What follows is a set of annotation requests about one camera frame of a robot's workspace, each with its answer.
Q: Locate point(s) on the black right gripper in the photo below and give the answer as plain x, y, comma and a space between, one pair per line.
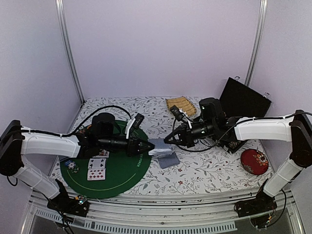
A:
185, 140

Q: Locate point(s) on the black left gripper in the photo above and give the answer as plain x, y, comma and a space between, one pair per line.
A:
133, 147

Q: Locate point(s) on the blue patterned card deck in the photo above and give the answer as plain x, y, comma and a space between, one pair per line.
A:
168, 161

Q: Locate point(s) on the king face-up card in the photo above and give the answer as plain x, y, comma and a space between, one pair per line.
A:
103, 154

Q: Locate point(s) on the clubs face-up card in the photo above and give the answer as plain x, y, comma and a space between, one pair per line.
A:
97, 163

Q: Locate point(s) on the eight of diamonds card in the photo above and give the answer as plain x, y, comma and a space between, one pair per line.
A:
96, 174

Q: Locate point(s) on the poker chip stack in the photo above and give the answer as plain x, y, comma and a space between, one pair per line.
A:
73, 167

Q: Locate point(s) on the blue small blind button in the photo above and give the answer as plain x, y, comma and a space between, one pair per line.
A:
68, 162

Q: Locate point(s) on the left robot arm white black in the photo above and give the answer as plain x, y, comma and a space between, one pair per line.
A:
104, 134

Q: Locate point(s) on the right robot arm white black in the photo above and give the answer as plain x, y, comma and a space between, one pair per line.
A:
295, 128

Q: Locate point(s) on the woven bamboo tray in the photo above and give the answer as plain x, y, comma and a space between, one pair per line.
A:
182, 103

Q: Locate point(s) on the round green poker mat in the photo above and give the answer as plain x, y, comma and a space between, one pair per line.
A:
122, 173

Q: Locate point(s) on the black poker chip case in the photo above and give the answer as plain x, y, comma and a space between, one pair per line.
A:
236, 101

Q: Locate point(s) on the red floral round cushion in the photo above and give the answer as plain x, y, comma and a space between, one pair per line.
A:
254, 161

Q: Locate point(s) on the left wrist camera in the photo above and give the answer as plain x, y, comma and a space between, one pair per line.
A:
133, 124

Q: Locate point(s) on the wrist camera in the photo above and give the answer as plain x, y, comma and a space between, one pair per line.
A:
133, 124
180, 115

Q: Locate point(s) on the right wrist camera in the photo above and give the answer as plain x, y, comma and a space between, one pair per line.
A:
180, 115

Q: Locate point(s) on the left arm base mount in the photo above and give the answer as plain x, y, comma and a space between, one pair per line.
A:
64, 204

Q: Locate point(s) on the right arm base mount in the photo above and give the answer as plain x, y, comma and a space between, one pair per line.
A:
261, 203

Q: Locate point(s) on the right aluminium frame post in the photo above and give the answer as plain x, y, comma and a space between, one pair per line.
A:
257, 41

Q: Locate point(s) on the aluminium frame post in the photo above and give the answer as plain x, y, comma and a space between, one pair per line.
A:
68, 50
257, 41

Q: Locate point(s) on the left aluminium frame post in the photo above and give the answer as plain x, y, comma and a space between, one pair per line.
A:
68, 50

